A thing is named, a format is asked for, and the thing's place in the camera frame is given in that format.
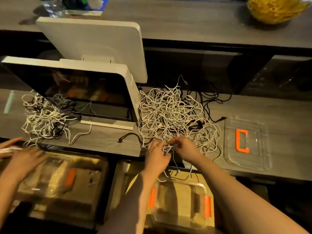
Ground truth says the person's right hand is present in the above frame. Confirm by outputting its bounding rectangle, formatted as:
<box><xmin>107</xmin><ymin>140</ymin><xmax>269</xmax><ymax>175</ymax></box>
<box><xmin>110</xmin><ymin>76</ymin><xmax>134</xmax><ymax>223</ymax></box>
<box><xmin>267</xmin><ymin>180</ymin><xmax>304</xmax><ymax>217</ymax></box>
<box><xmin>168</xmin><ymin>136</ymin><xmax>206</xmax><ymax>167</ymax></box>

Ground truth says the person's left hand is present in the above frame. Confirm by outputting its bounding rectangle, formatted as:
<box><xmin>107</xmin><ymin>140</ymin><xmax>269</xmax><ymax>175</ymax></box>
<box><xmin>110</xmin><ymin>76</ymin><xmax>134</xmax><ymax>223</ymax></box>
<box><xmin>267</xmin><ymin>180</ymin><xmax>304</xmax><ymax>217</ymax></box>
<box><xmin>143</xmin><ymin>138</ymin><xmax>172</xmax><ymax>180</ymax></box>

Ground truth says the clear container drawer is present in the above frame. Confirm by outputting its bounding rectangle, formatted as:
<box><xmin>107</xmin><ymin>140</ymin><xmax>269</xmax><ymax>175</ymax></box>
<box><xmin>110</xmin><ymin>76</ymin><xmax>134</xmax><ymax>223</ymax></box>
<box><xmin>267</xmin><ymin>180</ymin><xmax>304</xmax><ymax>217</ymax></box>
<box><xmin>17</xmin><ymin>156</ymin><xmax>79</xmax><ymax>198</ymax></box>
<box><xmin>146</xmin><ymin>180</ymin><xmax>215</xmax><ymax>230</ymax></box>

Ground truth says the person's right forearm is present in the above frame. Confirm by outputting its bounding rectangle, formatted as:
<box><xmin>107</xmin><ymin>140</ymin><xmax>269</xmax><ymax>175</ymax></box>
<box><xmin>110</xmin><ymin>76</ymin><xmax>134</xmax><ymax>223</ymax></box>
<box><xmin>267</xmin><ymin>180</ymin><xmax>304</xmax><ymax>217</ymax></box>
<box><xmin>188</xmin><ymin>153</ymin><xmax>309</xmax><ymax>234</ymax></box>

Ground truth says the person's left forearm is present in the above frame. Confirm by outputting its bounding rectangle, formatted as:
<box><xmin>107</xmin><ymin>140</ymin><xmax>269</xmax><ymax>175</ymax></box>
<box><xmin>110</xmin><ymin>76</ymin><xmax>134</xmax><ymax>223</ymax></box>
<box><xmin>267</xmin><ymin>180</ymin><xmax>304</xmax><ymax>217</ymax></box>
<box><xmin>100</xmin><ymin>170</ymin><xmax>165</xmax><ymax>234</ymax></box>

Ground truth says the wooden drawer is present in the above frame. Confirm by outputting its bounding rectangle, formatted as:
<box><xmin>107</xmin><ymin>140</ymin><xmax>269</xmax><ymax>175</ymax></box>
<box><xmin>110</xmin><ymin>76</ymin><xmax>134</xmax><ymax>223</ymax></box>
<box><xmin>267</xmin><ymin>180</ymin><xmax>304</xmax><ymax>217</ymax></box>
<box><xmin>105</xmin><ymin>161</ymin><xmax>217</xmax><ymax>234</ymax></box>
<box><xmin>0</xmin><ymin>149</ymin><xmax>110</xmax><ymax>230</ymax></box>

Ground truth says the white touchscreen monitor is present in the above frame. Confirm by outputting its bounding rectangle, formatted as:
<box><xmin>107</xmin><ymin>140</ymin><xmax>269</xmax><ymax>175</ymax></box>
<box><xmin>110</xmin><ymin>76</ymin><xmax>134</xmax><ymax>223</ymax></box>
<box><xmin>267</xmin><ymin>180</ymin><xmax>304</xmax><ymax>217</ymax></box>
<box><xmin>0</xmin><ymin>56</ymin><xmax>142</xmax><ymax>131</ymax></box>

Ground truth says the white customer display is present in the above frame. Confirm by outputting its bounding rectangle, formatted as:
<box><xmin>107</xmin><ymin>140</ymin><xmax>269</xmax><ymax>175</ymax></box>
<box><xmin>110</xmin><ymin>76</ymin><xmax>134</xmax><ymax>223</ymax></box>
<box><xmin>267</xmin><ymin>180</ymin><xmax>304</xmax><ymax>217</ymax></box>
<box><xmin>35</xmin><ymin>17</ymin><xmax>148</xmax><ymax>84</ymax></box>

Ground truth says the grey wooden bar counter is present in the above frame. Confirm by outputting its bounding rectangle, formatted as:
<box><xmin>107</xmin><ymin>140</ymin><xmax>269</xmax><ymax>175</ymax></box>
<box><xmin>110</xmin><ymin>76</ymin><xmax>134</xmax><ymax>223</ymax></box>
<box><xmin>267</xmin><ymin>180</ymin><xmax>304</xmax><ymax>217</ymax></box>
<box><xmin>0</xmin><ymin>0</ymin><xmax>312</xmax><ymax>50</ymax></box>

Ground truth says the yellow woven basket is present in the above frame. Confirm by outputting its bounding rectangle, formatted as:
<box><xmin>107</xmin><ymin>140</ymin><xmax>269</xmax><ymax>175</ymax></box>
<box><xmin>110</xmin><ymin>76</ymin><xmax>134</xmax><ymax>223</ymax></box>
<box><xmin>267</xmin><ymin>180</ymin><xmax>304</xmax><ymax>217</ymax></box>
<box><xmin>246</xmin><ymin>0</ymin><xmax>311</xmax><ymax>25</ymax></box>

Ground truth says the blue white notebook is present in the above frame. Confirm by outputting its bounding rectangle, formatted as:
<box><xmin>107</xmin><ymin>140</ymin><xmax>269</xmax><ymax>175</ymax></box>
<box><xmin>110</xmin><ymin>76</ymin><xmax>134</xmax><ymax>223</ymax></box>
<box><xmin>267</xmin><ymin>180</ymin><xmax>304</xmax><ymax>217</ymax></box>
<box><xmin>66</xmin><ymin>0</ymin><xmax>109</xmax><ymax>17</ymax></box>

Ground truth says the clear plastic water bottle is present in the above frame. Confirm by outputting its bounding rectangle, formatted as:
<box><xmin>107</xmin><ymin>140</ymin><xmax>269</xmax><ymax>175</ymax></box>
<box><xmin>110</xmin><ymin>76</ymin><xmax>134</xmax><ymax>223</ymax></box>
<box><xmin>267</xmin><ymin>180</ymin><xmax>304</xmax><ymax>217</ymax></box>
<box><xmin>38</xmin><ymin>0</ymin><xmax>66</xmax><ymax>19</ymax></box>

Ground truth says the black cable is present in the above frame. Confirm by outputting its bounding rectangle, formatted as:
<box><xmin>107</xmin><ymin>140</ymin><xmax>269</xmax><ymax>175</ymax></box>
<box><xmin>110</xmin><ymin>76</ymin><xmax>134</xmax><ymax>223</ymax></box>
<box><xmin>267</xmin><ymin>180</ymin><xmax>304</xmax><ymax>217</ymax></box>
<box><xmin>118</xmin><ymin>131</ymin><xmax>144</xmax><ymax>144</ymax></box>

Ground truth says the bundle of black cables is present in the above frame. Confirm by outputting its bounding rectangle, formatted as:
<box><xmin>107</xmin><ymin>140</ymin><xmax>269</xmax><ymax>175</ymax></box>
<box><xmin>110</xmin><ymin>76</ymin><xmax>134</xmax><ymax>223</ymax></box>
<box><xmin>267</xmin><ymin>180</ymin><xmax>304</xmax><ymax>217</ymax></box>
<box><xmin>178</xmin><ymin>75</ymin><xmax>233</xmax><ymax>126</ymax></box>

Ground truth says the clear lid orange handle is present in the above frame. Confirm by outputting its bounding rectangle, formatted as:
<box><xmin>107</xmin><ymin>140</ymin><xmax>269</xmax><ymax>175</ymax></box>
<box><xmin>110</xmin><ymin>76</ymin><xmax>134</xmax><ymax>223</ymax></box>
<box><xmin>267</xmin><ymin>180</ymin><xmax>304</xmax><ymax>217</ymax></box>
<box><xmin>223</xmin><ymin>116</ymin><xmax>272</xmax><ymax>172</ymax></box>

